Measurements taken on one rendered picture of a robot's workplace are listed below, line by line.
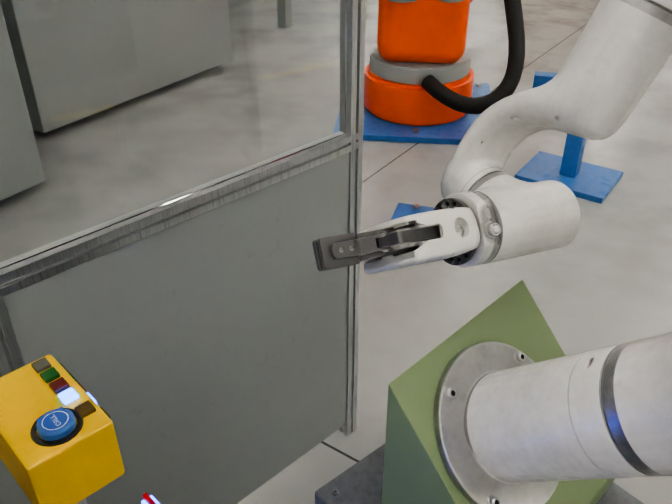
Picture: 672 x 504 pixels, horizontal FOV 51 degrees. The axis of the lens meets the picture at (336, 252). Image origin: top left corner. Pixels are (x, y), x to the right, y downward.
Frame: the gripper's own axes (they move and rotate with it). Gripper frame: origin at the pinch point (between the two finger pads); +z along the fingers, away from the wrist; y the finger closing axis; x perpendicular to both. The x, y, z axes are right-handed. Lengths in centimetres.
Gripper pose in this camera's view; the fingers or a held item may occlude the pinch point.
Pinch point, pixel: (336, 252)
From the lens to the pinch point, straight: 69.8
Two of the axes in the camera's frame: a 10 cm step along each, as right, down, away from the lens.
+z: -8.5, 1.5, -5.0
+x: -2.0, -9.8, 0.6
